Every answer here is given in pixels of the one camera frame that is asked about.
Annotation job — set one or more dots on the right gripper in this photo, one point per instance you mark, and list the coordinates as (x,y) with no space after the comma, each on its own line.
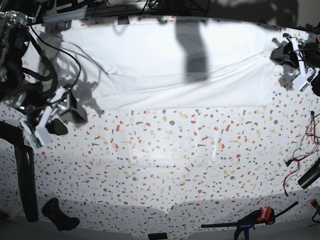
(44,129)

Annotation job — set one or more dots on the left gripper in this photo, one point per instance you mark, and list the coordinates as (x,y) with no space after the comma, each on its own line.
(298,57)

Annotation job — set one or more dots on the white T-shirt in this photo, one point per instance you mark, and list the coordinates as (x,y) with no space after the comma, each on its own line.
(148,66)

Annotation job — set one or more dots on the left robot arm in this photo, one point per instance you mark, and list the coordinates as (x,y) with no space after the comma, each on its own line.
(316,88)

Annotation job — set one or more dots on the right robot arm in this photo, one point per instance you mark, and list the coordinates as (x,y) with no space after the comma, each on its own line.
(38,97)

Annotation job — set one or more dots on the terrazzo pattern table cloth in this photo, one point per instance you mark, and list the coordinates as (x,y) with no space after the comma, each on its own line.
(171,170)

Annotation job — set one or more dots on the dark phone at table top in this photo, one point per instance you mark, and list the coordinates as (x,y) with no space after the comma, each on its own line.
(123,20)

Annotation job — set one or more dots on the black cylinder tube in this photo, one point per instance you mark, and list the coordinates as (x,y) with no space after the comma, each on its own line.
(310,176)

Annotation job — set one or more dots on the small black rectangular device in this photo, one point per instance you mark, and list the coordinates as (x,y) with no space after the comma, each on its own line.
(158,236)

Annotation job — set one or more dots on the black orange bar clamp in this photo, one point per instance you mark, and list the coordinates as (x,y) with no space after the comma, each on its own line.
(261,216)

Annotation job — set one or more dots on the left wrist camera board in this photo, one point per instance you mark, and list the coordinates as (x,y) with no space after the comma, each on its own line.
(304,86)

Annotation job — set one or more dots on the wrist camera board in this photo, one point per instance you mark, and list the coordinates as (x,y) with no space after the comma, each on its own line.
(304,86)
(34,142)

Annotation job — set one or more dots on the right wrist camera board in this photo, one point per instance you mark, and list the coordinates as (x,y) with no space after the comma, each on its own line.
(34,142)

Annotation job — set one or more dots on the black L-shaped bracket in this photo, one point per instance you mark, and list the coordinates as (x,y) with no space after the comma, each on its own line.
(24,157)

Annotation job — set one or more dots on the aluminium rail at top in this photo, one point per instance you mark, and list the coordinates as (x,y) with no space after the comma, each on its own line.
(85,13)

